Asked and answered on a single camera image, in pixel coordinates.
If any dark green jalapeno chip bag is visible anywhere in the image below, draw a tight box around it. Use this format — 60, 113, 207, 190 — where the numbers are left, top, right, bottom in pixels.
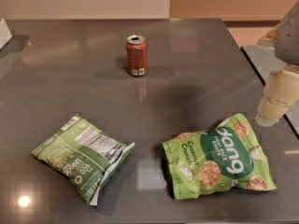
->
32, 114, 135, 206

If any light green rice chips bag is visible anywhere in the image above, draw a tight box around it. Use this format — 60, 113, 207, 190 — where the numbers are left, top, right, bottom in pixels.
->
163, 114, 276, 200

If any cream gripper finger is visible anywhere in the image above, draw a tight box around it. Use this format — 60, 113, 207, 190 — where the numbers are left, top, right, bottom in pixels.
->
255, 64, 299, 127

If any red coke can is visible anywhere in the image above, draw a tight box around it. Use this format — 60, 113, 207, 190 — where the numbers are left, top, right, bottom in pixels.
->
126, 35, 148, 77

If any white box at table edge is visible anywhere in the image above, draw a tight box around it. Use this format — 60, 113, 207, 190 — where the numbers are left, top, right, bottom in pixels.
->
0, 19, 12, 49

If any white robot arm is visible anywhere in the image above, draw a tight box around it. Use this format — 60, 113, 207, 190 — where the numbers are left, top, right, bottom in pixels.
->
255, 1, 299, 127

